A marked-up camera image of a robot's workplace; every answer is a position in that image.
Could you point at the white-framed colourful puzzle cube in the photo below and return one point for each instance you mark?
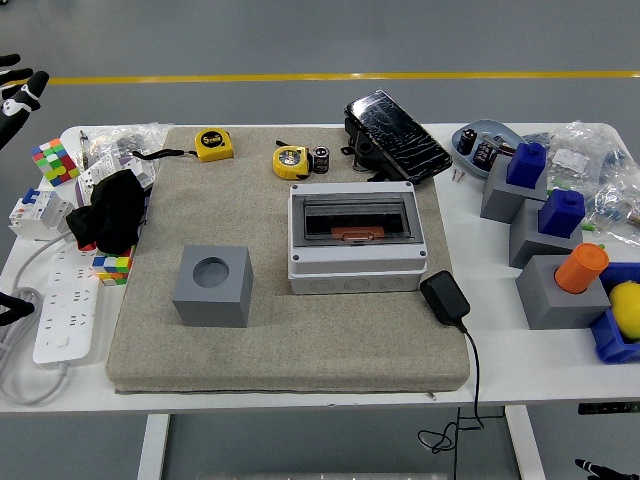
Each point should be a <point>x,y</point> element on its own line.
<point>55,162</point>

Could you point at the small black cylinder battery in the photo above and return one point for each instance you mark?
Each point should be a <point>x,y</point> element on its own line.
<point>320,160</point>

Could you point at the clear plastic bag of parts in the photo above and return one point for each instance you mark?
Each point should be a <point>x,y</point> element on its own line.
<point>580,155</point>
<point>612,205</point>

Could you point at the yellow ball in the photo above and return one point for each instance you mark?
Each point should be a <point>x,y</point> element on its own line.
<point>627,310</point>

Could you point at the small green connector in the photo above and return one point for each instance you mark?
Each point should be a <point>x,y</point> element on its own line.
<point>590,226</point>

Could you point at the white table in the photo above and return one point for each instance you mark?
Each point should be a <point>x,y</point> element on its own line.
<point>500,370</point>

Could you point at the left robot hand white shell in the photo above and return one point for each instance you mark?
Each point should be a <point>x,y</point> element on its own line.
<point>20,100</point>

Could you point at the black power adapter plug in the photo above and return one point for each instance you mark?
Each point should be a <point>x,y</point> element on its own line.
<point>445,297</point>

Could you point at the grey block with round hole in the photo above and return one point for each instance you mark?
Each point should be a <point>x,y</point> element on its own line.
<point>215,310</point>

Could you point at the square yellow tape measure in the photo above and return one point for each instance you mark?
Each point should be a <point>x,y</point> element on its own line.
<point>215,145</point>

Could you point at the grey block holder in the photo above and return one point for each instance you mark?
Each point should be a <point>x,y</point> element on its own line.
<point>527,240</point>
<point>555,310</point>
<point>497,200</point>

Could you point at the blue-grey oval tray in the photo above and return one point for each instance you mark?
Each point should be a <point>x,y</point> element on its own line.
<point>470,162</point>

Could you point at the black cloth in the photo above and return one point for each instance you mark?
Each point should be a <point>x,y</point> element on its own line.
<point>107,210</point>

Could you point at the white circuit breaker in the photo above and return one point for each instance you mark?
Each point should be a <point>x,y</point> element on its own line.
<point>35,215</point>

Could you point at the white purple breaker modules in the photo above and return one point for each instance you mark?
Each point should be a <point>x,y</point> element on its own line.
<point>100,167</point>

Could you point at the black-framed colourful puzzle cube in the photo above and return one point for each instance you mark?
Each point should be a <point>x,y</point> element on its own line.
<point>112,267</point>

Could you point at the smoky transparent box lid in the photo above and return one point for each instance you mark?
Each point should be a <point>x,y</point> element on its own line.
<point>355,205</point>

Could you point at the blue block with knob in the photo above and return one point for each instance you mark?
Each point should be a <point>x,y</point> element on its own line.
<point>562,215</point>
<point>525,167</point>

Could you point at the clear pen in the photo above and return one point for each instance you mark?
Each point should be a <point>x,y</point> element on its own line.
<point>83,150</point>

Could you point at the round yellow black tape measure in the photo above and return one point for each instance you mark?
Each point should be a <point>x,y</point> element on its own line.
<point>290,162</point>

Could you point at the blue plastic bin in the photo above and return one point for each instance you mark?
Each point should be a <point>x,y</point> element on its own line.
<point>607,335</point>

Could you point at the small metal clip part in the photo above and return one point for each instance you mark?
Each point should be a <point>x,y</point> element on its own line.
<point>502,145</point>

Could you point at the glossy black case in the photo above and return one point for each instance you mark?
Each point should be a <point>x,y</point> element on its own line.
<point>395,130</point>

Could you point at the white power strip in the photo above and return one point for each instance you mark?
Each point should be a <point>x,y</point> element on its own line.
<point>65,310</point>

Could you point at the light grey electrical box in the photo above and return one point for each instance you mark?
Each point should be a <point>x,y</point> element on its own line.
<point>350,285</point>

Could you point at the orange cylinder battery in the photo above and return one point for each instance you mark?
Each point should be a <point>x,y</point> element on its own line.
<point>582,270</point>
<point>357,232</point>

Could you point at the black table control panel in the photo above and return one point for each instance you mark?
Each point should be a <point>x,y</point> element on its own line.
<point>607,408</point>

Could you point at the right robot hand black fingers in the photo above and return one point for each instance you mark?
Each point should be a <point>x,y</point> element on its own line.
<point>600,470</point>

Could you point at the black capacitor cylinder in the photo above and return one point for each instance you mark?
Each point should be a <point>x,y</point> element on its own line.
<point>467,141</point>
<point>484,152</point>

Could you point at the grey-brown mat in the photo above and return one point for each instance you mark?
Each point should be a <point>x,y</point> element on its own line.
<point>280,350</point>

